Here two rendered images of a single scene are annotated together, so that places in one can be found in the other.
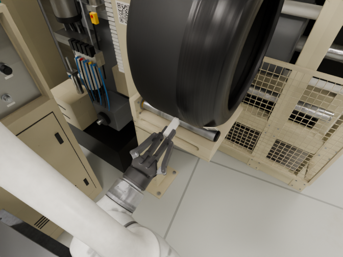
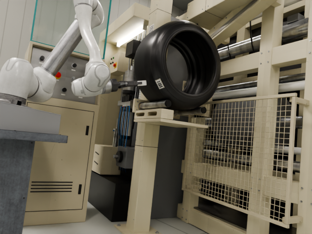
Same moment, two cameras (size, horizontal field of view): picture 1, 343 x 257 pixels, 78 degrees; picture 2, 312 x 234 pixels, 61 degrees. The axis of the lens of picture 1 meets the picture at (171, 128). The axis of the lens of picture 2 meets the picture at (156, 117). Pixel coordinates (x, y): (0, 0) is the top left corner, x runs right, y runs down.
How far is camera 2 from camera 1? 1.48 m
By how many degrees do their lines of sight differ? 57
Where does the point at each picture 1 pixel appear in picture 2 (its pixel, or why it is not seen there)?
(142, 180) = (114, 80)
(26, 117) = (82, 104)
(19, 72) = not seen: hidden behind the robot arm
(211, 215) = not seen: outside the picture
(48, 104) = (94, 106)
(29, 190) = (86, 31)
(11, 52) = not seen: hidden behind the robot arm
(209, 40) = (155, 35)
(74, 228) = (88, 39)
